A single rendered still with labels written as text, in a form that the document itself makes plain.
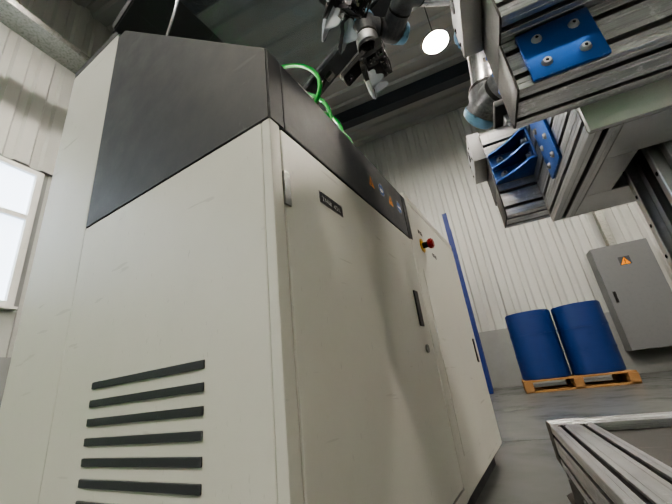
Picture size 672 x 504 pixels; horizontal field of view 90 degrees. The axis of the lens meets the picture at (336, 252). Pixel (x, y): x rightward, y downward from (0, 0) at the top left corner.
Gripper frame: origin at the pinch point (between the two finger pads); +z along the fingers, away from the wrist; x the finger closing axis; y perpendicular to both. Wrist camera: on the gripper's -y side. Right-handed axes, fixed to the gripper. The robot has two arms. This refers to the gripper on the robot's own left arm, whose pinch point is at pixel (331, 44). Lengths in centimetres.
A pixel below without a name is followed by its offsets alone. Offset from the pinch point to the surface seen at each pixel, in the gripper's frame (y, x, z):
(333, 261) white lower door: 50, -31, 46
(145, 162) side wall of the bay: 4, -46, 43
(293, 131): 35, -35, 27
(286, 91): 28.9, -33.8, 20.7
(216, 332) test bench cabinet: 49, -51, 56
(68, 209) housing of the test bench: -22, -53, 64
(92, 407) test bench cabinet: 30, -59, 82
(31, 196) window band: -412, -3, 184
